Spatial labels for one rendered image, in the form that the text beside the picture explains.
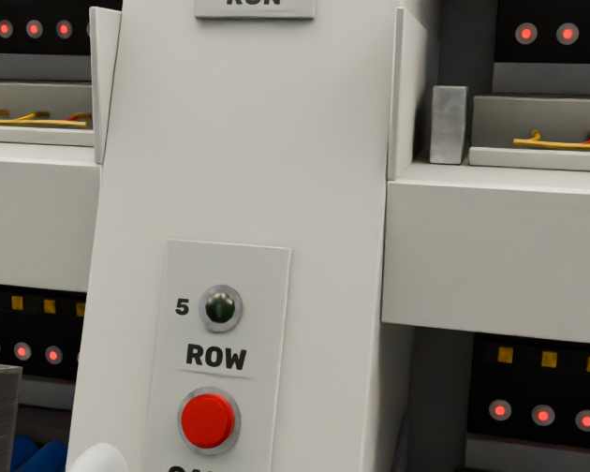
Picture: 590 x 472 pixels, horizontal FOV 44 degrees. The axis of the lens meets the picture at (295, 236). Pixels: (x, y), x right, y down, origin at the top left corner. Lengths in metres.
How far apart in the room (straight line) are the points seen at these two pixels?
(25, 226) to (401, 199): 0.13
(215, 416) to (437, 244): 0.08
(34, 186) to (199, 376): 0.09
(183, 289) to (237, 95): 0.06
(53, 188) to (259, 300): 0.08
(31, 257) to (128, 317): 0.05
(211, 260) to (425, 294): 0.07
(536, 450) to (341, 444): 0.19
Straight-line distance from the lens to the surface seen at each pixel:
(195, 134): 0.24
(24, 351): 0.46
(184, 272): 0.23
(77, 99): 0.34
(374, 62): 0.23
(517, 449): 0.39
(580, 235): 0.23
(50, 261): 0.27
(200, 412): 0.23
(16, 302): 0.45
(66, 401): 0.45
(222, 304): 0.22
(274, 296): 0.22
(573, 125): 0.30
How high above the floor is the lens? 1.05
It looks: 5 degrees up
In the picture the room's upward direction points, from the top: 6 degrees clockwise
